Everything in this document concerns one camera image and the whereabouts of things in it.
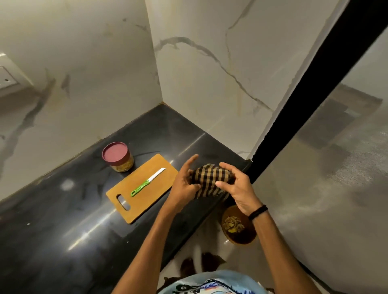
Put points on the person's left hand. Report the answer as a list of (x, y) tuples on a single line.
[(178, 189)]

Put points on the person's left forearm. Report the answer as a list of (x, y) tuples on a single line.
[(145, 251)]

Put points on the yellow peel scraps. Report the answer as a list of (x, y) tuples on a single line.
[(232, 225)]

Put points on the black and tan checked cloth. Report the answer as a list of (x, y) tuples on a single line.
[(212, 178)]

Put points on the light blue printed shirt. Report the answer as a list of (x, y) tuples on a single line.
[(212, 284)]

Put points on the person's left foot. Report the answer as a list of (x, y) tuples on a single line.
[(188, 267)]

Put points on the person's right hand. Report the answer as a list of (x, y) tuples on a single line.
[(241, 190)]

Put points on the person's right forearm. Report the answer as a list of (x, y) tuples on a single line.
[(282, 257)]

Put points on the person's left thumb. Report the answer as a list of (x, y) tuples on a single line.
[(195, 187)]

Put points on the clear jar with pink lid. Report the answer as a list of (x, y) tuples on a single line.
[(118, 157)]

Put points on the brown round waste bin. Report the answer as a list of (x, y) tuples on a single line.
[(239, 230)]

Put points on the person's right foot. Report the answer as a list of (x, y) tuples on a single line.
[(212, 262)]

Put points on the person's foot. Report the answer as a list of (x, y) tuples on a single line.
[(212, 262), (188, 267)]

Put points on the wooden cutting board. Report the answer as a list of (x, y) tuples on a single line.
[(142, 190)]

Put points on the person's right thumb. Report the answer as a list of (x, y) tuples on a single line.
[(223, 185)]

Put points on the white wall switch plate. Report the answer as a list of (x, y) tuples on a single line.
[(12, 78)]

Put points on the black wristband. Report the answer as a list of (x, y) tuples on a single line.
[(258, 212)]

